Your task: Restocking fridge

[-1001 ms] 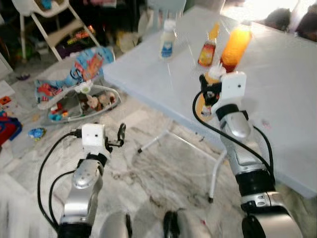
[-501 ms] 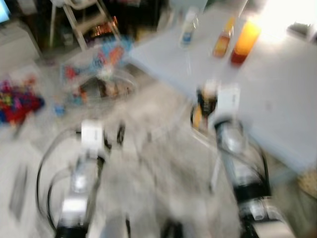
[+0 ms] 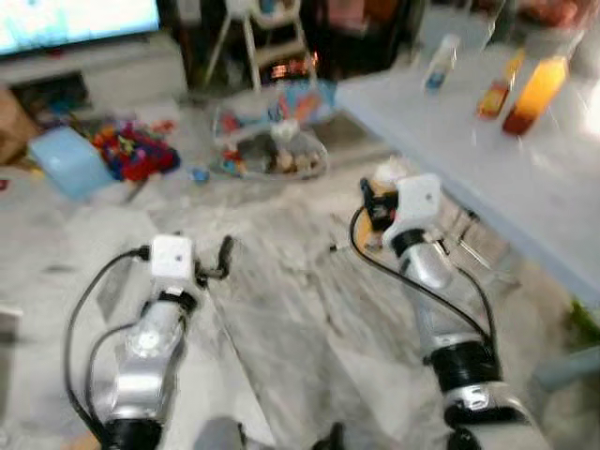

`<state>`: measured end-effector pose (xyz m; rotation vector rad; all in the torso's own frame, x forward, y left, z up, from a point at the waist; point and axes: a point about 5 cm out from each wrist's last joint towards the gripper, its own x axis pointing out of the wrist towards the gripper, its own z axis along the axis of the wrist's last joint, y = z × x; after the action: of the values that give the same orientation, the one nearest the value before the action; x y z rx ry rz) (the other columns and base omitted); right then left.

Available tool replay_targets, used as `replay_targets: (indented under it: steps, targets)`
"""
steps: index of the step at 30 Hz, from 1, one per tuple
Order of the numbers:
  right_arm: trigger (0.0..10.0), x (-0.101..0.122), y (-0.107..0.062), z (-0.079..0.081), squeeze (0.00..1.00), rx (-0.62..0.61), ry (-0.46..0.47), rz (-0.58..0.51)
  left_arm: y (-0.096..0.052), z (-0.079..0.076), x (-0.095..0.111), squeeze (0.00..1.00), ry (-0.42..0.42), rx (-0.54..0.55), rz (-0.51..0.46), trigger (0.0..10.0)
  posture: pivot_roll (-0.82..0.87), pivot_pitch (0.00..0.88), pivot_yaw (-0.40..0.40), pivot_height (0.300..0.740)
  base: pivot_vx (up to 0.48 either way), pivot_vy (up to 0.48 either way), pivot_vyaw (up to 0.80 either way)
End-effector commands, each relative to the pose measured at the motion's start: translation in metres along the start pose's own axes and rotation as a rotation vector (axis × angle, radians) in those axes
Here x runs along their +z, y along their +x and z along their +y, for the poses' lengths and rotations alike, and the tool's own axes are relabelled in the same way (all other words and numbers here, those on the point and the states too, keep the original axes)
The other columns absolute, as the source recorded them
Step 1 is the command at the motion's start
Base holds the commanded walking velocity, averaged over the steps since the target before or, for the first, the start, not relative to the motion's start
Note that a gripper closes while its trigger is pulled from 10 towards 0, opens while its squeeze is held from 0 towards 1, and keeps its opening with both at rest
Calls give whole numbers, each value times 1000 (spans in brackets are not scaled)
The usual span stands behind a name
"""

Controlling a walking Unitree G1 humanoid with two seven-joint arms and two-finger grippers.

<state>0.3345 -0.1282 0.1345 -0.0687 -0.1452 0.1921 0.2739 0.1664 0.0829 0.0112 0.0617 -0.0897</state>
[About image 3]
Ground clear basket of toys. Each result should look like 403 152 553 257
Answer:
214 98 331 182

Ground colourful toy pile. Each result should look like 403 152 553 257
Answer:
92 120 182 184

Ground white table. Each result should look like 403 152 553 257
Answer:
336 37 600 310

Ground clear bottle blue label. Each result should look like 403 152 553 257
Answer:
424 35 463 95

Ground brown sauce bottle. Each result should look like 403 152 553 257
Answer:
476 49 527 120

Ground black device orange lights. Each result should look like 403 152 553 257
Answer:
262 52 321 83

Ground silver left robot leg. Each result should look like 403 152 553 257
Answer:
192 417 275 450

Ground light blue plastic box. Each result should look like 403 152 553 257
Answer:
26 127 114 200

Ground green leafy object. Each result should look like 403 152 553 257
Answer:
565 298 600 346

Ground large orange juice bottle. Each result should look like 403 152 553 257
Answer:
502 37 578 138

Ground white high chair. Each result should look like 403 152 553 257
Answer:
202 0 311 91

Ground white television cabinet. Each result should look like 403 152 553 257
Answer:
0 37 188 110

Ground grey plastic furniture part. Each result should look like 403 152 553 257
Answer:
532 345 600 393

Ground brown cardboard carton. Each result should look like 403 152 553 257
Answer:
0 86 40 168

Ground flat screen television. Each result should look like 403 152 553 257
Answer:
0 0 161 55

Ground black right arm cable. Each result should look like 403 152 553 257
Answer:
349 202 500 350

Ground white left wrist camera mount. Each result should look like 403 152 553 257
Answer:
148 234 198 284

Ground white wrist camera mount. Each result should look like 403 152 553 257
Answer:
148 234 198 284
382 173 443 249

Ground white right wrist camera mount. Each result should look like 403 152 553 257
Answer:
382 173 443 249

